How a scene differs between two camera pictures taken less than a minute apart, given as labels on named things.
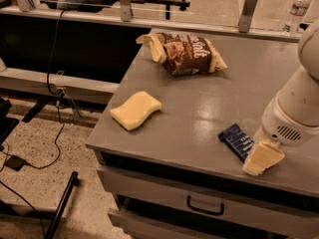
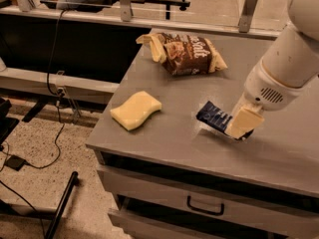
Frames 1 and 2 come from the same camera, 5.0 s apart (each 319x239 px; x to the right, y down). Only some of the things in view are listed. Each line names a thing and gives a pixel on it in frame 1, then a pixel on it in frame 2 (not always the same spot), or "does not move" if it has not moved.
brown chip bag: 181,54 does not move
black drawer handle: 215,213 does not move
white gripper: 285,127 -> 264,88
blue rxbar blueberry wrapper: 234,137 -> 217,118
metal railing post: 248,9 does not move
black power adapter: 15,162 does not move
